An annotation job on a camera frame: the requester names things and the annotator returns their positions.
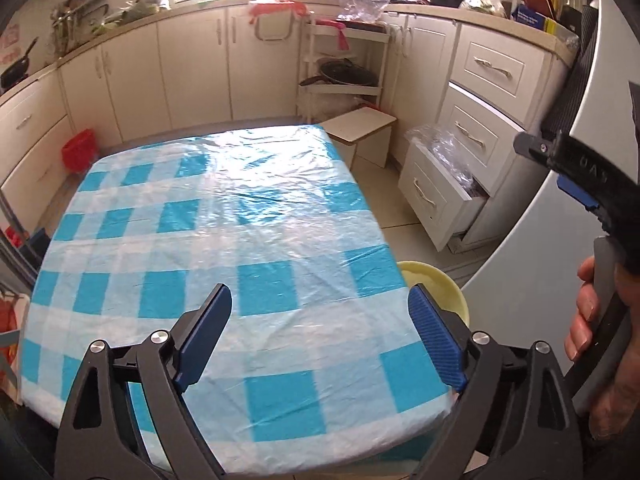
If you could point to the white drawer cabinet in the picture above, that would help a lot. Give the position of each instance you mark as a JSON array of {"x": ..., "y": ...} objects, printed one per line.
[{"x": 495, "y": 65}]

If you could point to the blue box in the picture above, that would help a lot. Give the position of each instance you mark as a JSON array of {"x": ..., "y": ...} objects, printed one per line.
[{"x": 532, "y": 17}]

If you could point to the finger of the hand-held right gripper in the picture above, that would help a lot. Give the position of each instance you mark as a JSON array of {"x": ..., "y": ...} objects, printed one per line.
[
  {"x": 577, "y": 192},
  {"x": 532, "y": 146}
]

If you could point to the yellow plastic bin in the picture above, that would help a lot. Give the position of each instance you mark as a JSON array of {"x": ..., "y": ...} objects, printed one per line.
[{"x": 440, "y": 280}]

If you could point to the table with blue checked cloth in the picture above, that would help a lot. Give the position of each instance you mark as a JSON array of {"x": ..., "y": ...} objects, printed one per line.
[{"x": 280, "y": 220}]

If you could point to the orange slipper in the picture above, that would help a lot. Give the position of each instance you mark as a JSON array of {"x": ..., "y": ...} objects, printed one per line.
[{"x": 12, "y": 315}]

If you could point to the white wooden stool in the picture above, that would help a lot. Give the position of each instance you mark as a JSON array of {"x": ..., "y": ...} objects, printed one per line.
[{"x": 360, "y": 125}]

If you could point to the clear plastic bags in drawer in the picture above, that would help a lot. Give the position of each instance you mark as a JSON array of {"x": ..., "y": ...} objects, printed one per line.
[{"x": 445, "y": 150}]

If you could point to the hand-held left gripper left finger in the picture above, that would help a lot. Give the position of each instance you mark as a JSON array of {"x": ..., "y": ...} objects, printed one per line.
[{"x": 200, "y": 345}]

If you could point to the cream base cabinets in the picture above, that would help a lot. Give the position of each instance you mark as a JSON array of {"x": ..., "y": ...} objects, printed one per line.
[{"x": 190, "y": 70}]

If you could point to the red trash basket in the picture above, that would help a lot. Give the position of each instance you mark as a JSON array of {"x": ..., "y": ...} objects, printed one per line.
[{"x": 80, "y": 150}]

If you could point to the person's right hand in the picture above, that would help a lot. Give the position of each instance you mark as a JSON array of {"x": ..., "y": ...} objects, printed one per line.
[{"x": 582, "y": 320}]

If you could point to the black wok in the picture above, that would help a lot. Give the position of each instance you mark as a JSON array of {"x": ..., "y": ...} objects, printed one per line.
[{"x": 15, "y": 72}]

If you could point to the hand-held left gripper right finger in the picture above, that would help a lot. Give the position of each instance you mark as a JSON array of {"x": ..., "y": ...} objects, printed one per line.
[{"x": 437, "y": 332}]

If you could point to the black frying pan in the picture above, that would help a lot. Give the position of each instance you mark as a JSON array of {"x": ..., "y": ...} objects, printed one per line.
[{"x": 347, "y": 74}]

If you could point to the bag of green vegetables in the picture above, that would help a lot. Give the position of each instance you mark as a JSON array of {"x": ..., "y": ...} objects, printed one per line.
[{"x": 150, "y": 2}]

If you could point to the open white drawer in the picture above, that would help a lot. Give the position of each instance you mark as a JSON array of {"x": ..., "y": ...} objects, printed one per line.
[{"x": 425, "y": 195}]

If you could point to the red cloth strip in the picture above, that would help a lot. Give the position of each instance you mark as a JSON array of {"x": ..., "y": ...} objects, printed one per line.
[{"x": 342, "y": 37}]

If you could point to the clear plastic bag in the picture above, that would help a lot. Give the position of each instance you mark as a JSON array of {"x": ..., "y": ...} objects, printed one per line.
[{"x": 362, "y": 2}]

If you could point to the red paper wall decorations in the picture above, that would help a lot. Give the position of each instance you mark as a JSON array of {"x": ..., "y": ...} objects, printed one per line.
[{"x": 10, "y": 42}]

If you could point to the wall utensil rack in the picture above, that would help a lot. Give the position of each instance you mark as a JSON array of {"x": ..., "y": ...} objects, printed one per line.
[{"x": 70, "y": 25}]

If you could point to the white kitchen trolley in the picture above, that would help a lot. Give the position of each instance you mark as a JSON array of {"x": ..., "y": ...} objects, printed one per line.
[{"x": 362, "y": 35}]

